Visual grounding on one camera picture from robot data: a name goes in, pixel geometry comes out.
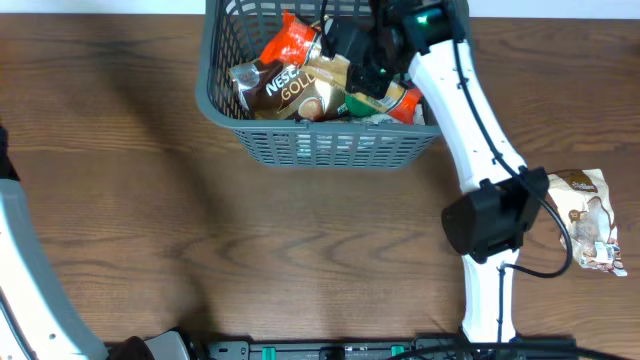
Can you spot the green lid jar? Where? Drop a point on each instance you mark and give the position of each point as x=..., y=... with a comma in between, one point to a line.
x=358, y=108

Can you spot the white tissue multipack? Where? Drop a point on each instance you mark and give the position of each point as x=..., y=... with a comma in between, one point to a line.
x=342, y=143

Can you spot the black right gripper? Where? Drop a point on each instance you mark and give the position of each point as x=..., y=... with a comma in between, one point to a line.
x=361, y=75

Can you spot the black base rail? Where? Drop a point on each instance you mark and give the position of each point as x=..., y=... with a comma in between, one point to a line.
x=243, y=350

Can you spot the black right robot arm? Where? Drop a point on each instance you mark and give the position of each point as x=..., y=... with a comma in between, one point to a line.
x=431, y=42

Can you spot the grey plastic basket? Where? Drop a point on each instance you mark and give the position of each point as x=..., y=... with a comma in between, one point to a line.
x=236, y=32

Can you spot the orange pasta package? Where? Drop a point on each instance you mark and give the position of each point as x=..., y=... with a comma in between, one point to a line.
x=298, y=43

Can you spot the brown Nescafe Gold pouch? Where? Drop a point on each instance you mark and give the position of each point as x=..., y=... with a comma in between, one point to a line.
x=278, y=91

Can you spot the beige brown snack bag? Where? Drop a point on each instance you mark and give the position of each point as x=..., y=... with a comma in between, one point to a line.
x=582, y=199

